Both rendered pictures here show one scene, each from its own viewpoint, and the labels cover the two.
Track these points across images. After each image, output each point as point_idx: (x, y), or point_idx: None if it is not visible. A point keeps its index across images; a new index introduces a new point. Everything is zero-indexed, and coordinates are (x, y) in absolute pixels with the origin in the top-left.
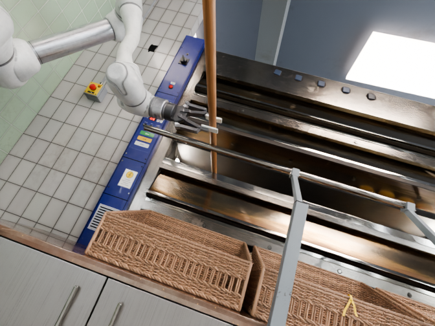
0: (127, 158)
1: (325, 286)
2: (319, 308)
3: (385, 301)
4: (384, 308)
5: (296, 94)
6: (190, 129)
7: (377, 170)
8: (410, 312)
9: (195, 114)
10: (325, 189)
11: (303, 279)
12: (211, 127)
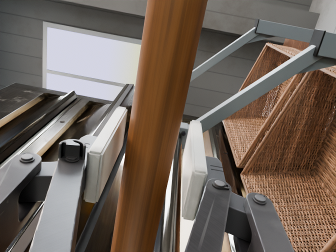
0: None
1: (273, 199)
2: (308, 202)
3: (277, 127)
4: (332, 73)
5: None
6: (283, 238)
7: (99, 125)
8: (295, 92)
9: (74, 237)
10: (101, 215)
11: (283, 221)
12: (197, 134)
